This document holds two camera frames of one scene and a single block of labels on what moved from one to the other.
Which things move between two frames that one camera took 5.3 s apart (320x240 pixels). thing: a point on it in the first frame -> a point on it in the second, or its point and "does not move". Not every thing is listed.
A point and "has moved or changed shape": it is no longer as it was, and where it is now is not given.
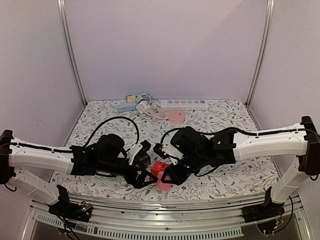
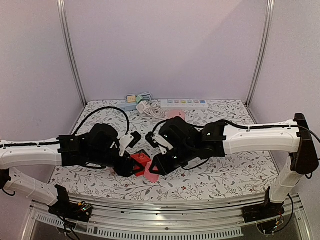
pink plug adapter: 164,187 -> 149,176
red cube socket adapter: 157,167 has moved or changed shape
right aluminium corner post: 263,48 does not move
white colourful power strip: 184,104 does not move
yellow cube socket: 132,99 does not move
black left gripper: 143,175 -> 123,169
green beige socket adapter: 139,98 does not move
